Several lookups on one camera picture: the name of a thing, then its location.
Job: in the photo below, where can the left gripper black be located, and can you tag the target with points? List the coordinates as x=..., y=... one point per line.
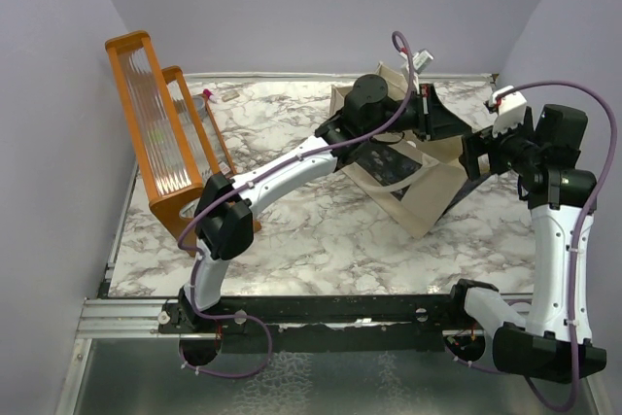
x=434, y=120

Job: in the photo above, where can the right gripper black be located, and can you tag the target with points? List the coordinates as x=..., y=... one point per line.
x=479, y=143

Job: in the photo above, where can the beige canvas tote bag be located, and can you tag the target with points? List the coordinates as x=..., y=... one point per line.
x=415, y=182

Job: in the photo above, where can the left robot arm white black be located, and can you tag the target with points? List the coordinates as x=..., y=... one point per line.
x=224, y=218

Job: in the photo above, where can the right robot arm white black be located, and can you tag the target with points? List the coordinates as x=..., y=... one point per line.
x=554, y=341

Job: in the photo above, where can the short orange wooden rack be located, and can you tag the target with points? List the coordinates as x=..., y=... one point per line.
x=206, y=142

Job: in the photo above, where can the small pink white tube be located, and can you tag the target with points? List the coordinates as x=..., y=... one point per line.
x=208, y=94

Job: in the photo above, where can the grey tape roll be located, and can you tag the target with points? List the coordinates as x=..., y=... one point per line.
x=201, y=106

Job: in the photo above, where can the tall orange wooden rack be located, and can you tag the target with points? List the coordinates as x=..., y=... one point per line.
x=170, y=176

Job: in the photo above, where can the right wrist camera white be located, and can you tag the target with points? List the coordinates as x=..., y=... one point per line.
x=510, y=108

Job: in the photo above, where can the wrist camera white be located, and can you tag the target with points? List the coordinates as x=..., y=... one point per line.
x=420, y=60
x=510, y=108

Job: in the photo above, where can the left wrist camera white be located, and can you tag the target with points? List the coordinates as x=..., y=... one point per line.
x=420, y=60

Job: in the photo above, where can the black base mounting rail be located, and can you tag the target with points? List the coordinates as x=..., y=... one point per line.
x=255, y=338

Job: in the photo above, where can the aluminium frame rail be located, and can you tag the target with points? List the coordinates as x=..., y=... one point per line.
x=155, y=317

